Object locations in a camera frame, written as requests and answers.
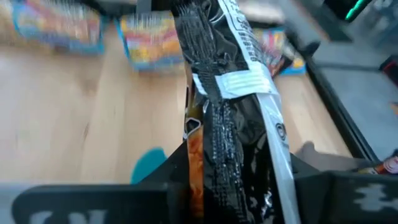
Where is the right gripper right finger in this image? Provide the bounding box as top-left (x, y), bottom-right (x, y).
top-left (291, 153), bottom-right (398, 224)

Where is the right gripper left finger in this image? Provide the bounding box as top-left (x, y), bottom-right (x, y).
top-left (12, 141), bottom-right (203, 224)

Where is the teal plastic bin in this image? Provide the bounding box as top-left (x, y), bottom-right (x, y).
top-left (129, 147), bottom-right (169, 185)

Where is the black aluminium table frame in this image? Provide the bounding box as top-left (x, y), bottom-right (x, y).
top-left (304, 52), bottom-right (382, 164)

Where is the Maruchan beef ramen pack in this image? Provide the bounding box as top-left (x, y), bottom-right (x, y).
top-left (253, 27), bottom-right (307, 77)
top-left (116, 12), bottom-right (186, 73)
top-left (11, 0), bottom-right (105, 56)

